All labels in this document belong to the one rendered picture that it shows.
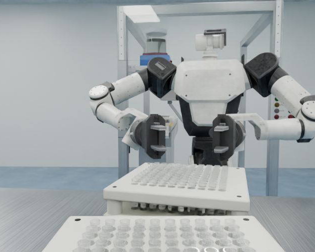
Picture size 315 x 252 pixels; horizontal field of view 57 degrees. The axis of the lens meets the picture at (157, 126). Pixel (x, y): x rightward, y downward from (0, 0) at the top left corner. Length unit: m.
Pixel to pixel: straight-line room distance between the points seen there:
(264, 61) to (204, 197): 0.81
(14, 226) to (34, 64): 5.22
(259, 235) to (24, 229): 0.40
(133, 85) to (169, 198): 0.77
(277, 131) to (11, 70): 5.32
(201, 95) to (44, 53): 4.75
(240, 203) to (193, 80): 0.73
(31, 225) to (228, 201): 0.35
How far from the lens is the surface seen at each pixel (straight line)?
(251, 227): 0.38
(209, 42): 1.22
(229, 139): 0.80
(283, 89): 1.14
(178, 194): 0.49
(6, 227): 0.61
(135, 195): 0.51
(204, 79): 1.13
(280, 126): 1.01
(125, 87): 1.19
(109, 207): 0.53
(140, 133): 0.86
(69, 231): 0.37
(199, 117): 1.14
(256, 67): 1.19
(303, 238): 0.56
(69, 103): 5.47
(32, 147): 5.78
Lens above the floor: 1.11
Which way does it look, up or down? 4 degrees down
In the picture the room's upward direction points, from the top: straight up
